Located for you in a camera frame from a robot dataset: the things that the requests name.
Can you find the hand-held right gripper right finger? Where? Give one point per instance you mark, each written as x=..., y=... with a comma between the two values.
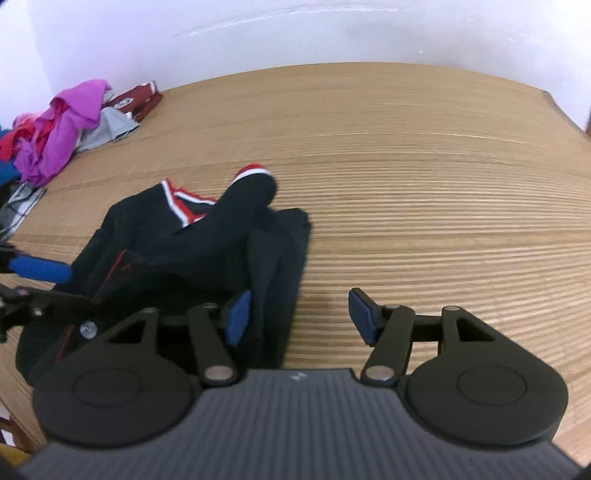
x=362, y=318

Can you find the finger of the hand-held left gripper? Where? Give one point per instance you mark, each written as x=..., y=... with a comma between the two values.
x=55, y=307
x=41, y=271

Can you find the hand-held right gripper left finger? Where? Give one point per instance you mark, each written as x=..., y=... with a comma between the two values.
x=238, y=323

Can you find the dark navy sweatshirt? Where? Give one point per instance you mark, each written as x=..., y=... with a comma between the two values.
x=207, y=249

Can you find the grey plaid cloth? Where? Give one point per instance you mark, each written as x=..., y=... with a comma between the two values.
x=18, y=207

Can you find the red cloth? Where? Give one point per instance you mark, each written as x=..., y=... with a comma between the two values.
x=11, y=144

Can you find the magenta cloth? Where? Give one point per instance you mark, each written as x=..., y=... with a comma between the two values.
x=69, y=121

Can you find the maroon cloth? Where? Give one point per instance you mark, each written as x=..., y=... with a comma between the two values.
x=136, y=99

